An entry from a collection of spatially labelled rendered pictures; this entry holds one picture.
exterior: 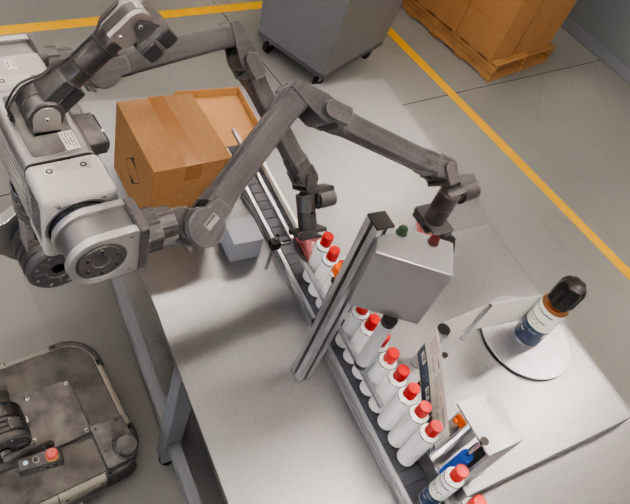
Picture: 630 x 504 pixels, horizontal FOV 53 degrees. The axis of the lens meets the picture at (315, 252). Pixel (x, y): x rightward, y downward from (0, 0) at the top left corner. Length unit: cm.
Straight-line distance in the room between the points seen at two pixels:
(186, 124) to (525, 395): 130
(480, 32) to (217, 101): 284
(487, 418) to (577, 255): 255
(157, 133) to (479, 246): 117
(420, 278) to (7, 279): 202
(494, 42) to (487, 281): 294
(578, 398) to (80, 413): 161
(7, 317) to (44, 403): 60
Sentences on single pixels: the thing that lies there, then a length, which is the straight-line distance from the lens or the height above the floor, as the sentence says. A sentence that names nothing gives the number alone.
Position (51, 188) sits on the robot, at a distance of 119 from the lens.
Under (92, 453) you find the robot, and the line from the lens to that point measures 231.
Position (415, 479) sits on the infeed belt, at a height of 88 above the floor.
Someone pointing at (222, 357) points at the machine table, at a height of 83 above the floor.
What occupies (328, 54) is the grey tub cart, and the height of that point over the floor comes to 31.
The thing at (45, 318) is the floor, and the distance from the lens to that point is 284.
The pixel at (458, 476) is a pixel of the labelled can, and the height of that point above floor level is 108.
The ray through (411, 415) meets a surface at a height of 104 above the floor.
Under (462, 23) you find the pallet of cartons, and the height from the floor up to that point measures 24.
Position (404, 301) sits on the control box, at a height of 135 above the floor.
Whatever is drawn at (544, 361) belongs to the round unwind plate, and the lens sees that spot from 214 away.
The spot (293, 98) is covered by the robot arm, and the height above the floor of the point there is 159.
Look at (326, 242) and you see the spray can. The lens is 181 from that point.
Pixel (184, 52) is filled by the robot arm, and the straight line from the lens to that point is 165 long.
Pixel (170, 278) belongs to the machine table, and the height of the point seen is 83.
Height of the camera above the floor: 239
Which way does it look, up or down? 48 degrees down
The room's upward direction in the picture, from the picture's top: 23 degrees clockwise
